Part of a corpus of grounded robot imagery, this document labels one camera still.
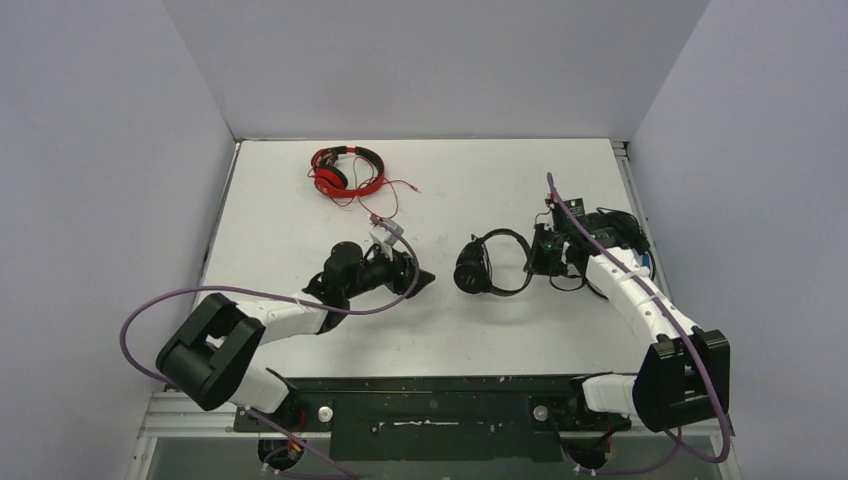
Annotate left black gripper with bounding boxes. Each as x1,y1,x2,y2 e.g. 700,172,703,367
344,242,434,299

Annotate small black headphones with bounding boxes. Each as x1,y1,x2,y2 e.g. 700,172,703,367
453,228,533,297

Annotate large black blue headphones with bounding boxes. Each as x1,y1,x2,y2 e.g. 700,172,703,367
589,207,657,280

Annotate red headphones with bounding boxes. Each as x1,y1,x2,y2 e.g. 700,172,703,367
306,145,420,219

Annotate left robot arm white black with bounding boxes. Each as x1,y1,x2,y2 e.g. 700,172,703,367
156,242,435,430

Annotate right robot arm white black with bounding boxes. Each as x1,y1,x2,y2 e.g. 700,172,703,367
526,208,730,432

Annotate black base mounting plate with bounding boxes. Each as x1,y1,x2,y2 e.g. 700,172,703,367
270,375,636,462

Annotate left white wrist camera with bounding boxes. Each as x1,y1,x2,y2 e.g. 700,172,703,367
369,215,404,259

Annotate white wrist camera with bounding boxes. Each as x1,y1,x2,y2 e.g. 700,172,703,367
369,215,404,259
545,194,586,220

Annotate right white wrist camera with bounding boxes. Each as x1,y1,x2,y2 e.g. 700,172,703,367
545,194,586,220

